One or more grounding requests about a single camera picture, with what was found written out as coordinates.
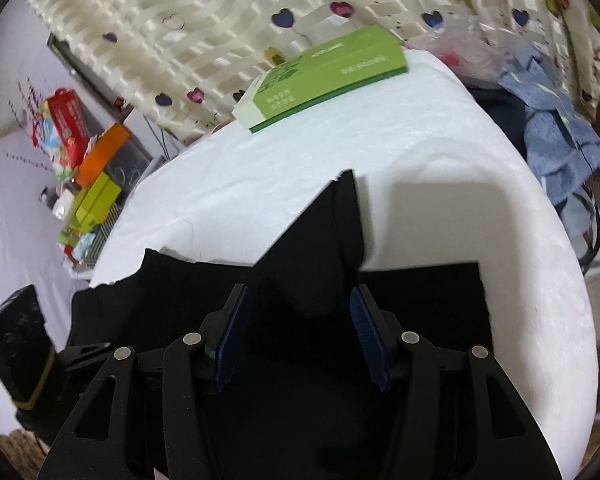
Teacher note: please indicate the window frame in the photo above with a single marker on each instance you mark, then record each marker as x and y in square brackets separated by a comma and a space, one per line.
[90, 90]

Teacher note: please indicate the black pants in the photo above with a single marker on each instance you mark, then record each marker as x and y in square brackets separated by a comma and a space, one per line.
[300, 240]

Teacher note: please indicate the white textured towel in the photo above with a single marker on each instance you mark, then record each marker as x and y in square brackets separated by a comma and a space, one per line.
[430, 170]

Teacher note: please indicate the lime green shoe box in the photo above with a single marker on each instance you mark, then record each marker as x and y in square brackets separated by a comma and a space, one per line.
[97, 200]

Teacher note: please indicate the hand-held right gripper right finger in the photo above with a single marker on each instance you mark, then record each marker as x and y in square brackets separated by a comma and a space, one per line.
[367, 335]

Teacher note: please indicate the orange box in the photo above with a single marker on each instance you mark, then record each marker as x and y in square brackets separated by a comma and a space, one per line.
[102, 152]

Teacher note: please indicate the grey striped box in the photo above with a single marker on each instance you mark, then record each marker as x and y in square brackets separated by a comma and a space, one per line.
[97, 245]

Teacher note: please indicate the dark decorative twigs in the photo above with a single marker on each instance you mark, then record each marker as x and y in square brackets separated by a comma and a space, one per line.
[27, 125]

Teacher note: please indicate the flat green and white box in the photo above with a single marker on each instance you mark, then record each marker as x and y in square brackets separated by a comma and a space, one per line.
[330, 75]

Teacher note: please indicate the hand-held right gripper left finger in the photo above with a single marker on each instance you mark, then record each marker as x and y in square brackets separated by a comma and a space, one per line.
[230, 340]

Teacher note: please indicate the clear storage box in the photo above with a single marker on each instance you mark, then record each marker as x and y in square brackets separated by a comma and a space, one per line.
[130, 170]

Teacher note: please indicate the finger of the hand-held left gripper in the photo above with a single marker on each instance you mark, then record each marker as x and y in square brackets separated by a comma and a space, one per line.
[87, 355]

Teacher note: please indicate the dark navy cloth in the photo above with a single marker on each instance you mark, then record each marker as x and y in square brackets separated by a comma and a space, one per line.
[500, 110]

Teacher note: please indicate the red snack packet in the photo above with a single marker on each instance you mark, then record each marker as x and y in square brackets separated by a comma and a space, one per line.
[67, 120]

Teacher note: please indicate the woven basket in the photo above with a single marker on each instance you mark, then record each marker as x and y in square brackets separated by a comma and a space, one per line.
[20, 455]

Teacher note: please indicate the clear plastic bag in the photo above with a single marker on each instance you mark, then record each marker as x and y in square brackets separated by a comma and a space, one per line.
[460, 50]

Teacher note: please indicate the cream curtain with heart print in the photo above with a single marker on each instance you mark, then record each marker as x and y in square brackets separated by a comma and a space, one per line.
[220, 15]

